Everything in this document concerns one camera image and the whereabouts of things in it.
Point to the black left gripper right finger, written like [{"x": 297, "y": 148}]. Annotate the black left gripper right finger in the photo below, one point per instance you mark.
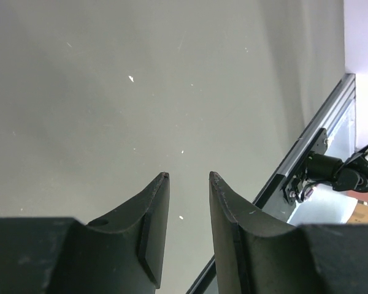
[{"x": 257, "y": 253}]

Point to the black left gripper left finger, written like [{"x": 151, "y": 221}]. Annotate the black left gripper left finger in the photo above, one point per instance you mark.
[{"x": 119, "y": 252}]

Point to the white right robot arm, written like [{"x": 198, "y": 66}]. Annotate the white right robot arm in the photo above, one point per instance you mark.
[{"x": 353, "y": 174}]

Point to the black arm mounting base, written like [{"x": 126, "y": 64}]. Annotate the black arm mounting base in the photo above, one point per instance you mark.
[{"x": 273, "y": 198}]

